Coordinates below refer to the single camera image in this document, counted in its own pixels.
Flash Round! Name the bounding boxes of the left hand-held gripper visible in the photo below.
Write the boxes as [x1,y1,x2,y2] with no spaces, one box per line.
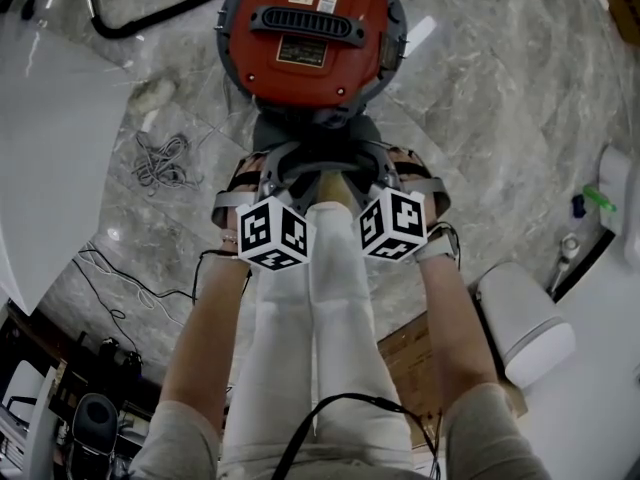
[211,140,331,274]

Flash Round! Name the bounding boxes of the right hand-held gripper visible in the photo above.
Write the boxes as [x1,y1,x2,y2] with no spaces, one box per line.
[340,140,450,263]

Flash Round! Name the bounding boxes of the red and grey vacuum cleaner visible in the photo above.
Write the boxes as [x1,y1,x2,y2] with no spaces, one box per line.
[214,0,412,120]

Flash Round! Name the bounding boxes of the person's left forearm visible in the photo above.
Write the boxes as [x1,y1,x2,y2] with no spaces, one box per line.
[158,252,253,422]

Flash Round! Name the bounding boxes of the person's right forearm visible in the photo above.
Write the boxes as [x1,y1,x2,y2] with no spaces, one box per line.
[418,255,501,409]

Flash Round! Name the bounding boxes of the person's white trousers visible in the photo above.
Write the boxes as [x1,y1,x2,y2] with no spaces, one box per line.
[218,201,417,480]

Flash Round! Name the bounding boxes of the brown cardboard box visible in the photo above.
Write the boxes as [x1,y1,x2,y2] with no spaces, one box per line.
[376,311,529,437]

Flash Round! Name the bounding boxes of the small white bottle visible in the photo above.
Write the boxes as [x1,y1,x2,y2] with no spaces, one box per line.
[548,233,582,290]

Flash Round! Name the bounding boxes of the green plastic tool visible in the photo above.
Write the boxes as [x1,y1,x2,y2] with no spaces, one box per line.
[581,184,618,214]

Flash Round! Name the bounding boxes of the white table panel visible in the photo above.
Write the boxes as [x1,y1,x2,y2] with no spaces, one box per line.
[0,15,137,317]

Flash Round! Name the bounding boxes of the white cabinet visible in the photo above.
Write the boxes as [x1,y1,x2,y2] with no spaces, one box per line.
[519,142,640,480]

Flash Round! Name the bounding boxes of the person's grey shirt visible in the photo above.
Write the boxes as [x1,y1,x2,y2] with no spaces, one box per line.
[128,381,554,480]

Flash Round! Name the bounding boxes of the large cardboard carton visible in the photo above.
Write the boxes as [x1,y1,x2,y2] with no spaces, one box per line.
[588,0,640,47]

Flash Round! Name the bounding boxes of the black office chair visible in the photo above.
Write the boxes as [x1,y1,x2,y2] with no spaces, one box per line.
[62,391,124,480]

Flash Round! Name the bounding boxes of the white strap wristwatch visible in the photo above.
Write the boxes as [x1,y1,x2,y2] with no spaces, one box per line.
[413,221,462,265]

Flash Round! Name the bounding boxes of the grey cable bundle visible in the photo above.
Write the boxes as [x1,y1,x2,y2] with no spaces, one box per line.
[130,131,202,198]

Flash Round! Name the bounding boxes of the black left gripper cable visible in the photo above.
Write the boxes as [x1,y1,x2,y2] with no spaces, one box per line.
[191,249,254,312]

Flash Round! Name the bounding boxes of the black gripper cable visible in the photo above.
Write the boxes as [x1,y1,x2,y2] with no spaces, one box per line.
[191,249,254,312]
[271,391,445,480]

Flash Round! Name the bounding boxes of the white floor cable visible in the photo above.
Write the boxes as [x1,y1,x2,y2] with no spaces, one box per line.
[85,240,187,328]

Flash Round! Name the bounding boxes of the black floor cable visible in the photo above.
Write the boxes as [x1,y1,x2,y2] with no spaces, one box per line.
[69,247,197,364]

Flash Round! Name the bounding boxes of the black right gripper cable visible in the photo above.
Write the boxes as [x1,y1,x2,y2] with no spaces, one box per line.
[271,391,445,480]

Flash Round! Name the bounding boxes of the black tube frame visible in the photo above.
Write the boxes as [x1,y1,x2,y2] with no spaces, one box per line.
[81,0,254,40]

